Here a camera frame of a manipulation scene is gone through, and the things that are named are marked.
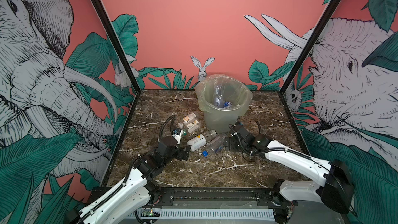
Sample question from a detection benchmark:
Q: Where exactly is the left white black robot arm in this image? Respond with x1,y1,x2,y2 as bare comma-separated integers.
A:
64,136,191,224

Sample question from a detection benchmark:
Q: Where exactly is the translucent plastic bin liner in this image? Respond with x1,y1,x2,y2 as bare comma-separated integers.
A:
195,74,254,121

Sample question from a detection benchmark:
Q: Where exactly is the left black frame post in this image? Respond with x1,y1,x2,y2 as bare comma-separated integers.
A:
90,0,141,94

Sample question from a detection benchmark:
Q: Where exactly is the white slotted cable duct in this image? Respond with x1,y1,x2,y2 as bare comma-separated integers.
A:
136,208,275,222

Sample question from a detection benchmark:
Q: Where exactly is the blue label bottle white cap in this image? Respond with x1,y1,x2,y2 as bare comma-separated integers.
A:
223,101,234,110

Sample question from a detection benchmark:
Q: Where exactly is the right black frame post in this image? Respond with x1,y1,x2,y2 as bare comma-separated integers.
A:
279,0,341,94

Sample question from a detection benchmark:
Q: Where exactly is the black front mounting rail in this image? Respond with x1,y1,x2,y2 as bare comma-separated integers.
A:
145,183,290,206

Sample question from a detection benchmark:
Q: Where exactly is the clear bottle blue cap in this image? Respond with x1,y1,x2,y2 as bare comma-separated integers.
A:
202,133,228,157

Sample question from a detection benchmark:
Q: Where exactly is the crushed clear bottle white cap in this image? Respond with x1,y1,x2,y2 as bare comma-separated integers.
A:
214,85,224,108

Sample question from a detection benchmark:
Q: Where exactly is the green cap small bottle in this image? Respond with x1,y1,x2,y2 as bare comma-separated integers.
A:
177,122,187,136

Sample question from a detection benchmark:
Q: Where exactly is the green mesh waste bin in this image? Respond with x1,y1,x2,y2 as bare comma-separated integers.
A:
201,78,249,134

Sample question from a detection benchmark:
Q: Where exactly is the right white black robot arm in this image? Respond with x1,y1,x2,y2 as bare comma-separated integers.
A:
229,121,354,214

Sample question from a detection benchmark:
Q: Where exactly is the black frame post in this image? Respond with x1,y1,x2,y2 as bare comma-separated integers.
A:
279,0,341,94
90,0,141,94

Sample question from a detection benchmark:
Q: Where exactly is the beige label small bottle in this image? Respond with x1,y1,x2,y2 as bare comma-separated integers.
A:
187,119,201,133

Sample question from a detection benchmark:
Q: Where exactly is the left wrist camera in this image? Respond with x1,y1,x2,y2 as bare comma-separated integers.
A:
172,128,182,145

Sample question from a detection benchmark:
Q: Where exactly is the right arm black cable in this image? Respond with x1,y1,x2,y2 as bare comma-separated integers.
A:
228,120,330,172

